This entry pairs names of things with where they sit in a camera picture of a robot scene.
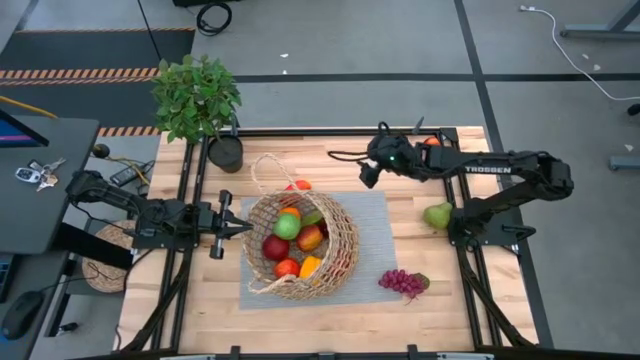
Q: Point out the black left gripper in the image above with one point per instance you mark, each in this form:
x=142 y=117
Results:
x=220 y=222

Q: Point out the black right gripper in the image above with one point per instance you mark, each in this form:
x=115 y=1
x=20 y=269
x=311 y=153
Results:
x=400 y=150

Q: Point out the green apple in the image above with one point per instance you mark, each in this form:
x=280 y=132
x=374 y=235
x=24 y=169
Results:
x=286 y=227

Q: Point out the red tomato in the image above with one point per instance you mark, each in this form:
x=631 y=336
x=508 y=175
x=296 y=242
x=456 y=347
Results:
x=286 y=268

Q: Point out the red and orange fruit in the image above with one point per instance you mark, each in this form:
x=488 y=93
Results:
x=301 y=185

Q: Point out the green cucumber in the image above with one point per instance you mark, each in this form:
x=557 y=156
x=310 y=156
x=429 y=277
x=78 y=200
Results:
x=314 y=217

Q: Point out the orange red peach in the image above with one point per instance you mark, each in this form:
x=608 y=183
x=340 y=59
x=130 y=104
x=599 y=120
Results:
x=309 y=238

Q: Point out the woven wicker basket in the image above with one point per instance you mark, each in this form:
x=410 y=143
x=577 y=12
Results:
x=280 y=287

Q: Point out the green pear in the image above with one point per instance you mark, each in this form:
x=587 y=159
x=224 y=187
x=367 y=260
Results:
x=437 y=216

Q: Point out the yellow bell pepper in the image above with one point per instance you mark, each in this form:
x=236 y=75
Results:
x=310 y=266

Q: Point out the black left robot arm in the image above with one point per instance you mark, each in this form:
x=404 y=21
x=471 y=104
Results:
x=115 y=197

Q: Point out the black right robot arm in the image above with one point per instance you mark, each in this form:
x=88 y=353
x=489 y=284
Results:
x=500 y=165

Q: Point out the grey woven placemat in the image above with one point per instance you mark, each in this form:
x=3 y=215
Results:
x=375 y=225

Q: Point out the small red apple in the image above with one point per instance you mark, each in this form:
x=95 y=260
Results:
x=432 y=141

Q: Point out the small black lever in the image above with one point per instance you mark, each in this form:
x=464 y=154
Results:
x=419 y=124

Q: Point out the purple grape bunch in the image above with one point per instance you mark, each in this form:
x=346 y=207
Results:
x=400 y=281

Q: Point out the potted green plant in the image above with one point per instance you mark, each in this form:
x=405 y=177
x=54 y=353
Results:
x=195 y=97

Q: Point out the black desk base beam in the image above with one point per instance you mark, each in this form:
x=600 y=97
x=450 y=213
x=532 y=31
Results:
x=95 y=247

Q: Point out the round wicker mat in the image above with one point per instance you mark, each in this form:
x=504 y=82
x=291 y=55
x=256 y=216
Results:
x=102 y=277

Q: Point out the black round knob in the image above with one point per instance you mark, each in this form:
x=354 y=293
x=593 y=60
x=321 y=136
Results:
x=101 y=151

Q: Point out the key bunch with fob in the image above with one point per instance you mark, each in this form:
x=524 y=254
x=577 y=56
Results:
x=40 y=172

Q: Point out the black desk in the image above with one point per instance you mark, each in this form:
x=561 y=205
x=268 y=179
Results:
x=30 y=215

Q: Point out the black hazard-striped floor mat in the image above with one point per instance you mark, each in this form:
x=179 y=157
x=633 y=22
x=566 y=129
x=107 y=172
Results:
x=90 y=50

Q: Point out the black computer mouse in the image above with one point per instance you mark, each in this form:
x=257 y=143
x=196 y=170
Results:
x=21 y=315

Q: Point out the dark keyboard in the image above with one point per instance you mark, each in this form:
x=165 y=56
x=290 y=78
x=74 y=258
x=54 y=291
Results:
x=4 y=275

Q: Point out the computer monitor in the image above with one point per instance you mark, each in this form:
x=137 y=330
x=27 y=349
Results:
x=15 y=136

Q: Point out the grey desk foot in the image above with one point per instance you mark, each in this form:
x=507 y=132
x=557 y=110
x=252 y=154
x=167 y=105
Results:
x=624 y=162

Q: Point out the grey desk leg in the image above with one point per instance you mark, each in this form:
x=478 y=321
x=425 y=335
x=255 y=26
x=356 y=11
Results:
x=600 y=33

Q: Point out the black chair wheel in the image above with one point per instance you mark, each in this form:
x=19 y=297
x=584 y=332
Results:
x=634 y=109

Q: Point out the black aluminium frame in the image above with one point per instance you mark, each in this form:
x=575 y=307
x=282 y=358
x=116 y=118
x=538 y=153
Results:
x=260 y=133

